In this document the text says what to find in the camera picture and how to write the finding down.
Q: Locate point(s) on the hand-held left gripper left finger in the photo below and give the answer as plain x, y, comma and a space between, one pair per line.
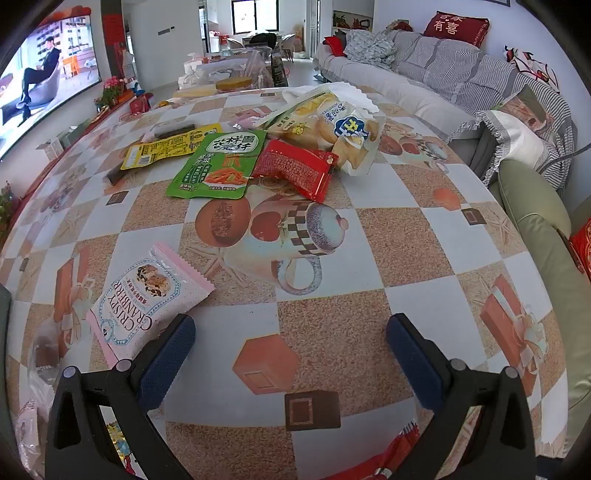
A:
168, 364

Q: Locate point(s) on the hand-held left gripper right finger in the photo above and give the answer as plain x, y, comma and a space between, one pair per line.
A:
413, 364

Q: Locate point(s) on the pink snack packet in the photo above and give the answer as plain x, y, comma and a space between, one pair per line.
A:
134, 304

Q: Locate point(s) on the small red snack packet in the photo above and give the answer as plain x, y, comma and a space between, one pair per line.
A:
369, 461

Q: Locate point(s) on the colourful snack packet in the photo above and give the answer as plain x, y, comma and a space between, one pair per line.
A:
121, 450

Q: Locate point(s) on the checkered printed tablecloth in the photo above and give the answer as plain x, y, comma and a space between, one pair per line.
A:
323, 314

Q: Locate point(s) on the clear plastic bag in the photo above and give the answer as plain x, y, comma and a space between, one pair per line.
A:
37, 397

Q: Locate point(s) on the green snack packet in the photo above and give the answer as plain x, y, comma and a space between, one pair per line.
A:
212, 170

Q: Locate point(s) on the red box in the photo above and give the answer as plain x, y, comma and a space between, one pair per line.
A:
581, 247

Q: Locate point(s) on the yellow snack packet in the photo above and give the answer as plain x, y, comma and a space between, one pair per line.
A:
161, 150

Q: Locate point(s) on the white and yellow bread bag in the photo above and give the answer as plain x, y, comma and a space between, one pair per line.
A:
332, 129

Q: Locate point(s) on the printed pillow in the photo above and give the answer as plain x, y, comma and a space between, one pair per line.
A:
517, 134

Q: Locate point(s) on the red gift bag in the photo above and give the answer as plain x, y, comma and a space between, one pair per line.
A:
140, 104

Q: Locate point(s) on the yellow flat box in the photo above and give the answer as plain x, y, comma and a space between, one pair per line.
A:
194, 91

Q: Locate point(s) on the potted pink flowers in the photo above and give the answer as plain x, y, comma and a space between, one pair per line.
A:
111, 90

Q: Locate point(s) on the grey striped sofa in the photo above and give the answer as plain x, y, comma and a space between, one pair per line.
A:
392, 83

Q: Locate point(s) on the round yellow tin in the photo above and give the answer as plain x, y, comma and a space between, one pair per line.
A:
234, 83

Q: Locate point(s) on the clear plastic container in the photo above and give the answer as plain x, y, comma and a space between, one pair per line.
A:
231, 64

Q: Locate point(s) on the television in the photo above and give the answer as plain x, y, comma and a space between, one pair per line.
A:
46, 69

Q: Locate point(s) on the floral cushion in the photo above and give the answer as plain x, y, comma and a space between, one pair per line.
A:
531, 67

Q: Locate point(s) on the pile of blue-white clothes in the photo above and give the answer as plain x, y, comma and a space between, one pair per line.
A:
369, 46

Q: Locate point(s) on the red cloth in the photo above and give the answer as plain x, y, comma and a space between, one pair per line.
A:
334, 46

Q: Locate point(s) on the red cushion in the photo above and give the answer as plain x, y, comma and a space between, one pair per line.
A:
455, 28

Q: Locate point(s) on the window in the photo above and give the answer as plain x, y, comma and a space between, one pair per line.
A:
254, 16

